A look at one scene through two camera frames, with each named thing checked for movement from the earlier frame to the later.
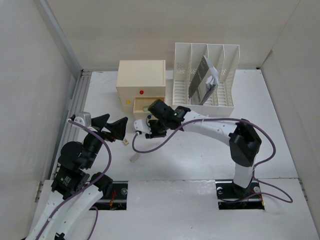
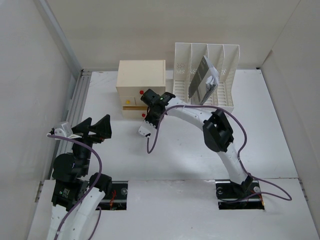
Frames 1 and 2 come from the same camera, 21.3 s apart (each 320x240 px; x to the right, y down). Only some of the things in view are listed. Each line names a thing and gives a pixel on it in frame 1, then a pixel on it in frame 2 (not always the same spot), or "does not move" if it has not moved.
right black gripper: x=154 y=134 to x=147 y=118
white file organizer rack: x=224 y=58 does not move
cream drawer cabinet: x=140 y=83 does not move
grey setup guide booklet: x=205 y=81 does not move
